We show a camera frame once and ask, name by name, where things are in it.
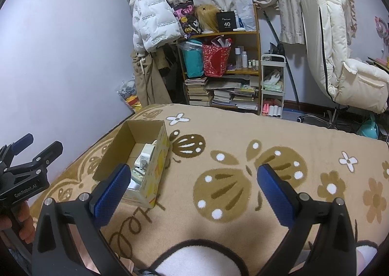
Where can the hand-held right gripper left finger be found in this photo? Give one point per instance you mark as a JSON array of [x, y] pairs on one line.
[[111, 195]]

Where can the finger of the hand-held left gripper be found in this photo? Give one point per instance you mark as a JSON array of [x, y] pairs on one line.
[[18, 143], [45, 154]]

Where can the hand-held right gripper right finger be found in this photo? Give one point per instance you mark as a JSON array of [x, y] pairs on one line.
[[275, 197]]

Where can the small white remote control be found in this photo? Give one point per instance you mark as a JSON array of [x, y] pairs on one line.
[[138, 175]]

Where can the cardboard box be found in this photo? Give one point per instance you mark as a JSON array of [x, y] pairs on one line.
[[115, 154]]

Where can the large white charger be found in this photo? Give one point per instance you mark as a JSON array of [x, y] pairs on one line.
[[149, 149]]

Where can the person's left hand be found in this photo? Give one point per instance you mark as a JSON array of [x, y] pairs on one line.
[[24, 222]]

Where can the white rolls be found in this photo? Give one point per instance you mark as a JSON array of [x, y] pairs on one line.
[[276, 110]]

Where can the pink tube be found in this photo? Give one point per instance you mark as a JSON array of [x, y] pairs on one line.
[[266, 110]]

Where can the bag of plush toys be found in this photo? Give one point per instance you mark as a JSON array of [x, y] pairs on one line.
[[129, 93]]

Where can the pile of magazines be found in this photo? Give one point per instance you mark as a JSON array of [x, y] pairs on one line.
[[234, 96]]

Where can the green tissue pack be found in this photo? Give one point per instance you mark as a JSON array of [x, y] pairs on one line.
[[272, 86]]

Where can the teal basin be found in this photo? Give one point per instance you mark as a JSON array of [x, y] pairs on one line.
[[368, 127]]

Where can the beige coat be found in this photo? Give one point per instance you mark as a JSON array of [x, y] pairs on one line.
[[146, 81]]

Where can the stack of old books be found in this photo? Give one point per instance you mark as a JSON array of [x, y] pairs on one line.
[[197, 92]]

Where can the dark long pole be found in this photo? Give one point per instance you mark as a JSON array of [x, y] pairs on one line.
[[288, 66]]

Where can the white trolley cart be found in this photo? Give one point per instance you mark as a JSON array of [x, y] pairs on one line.
[[272, 58]]

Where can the red gift bag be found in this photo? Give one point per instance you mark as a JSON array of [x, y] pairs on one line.
[[215, 61]]

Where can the teal bag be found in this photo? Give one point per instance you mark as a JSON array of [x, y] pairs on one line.
[[193, 63]]

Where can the cream padded chair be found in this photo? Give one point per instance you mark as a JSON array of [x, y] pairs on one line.
[[328, 44]]

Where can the dark desk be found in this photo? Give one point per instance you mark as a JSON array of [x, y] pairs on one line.
[[378, 62]]

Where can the wooden shelf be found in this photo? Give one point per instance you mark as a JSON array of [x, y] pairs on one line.
[[225, 33]]

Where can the white puffer jacket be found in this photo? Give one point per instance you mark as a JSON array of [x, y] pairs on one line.
[[152, 14]]

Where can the black box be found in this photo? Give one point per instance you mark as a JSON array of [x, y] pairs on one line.
[[226, 22]]

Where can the white plastic bag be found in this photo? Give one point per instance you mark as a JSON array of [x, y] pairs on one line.
[[244, 9]]

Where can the blonde wig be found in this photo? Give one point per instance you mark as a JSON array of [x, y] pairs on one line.
[[206, 17]]

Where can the purple printed bag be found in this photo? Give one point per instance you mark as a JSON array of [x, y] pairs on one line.
[[187, 19]]

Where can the pink cat-ear headphones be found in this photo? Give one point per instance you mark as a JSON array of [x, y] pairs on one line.
[[381, 25]]

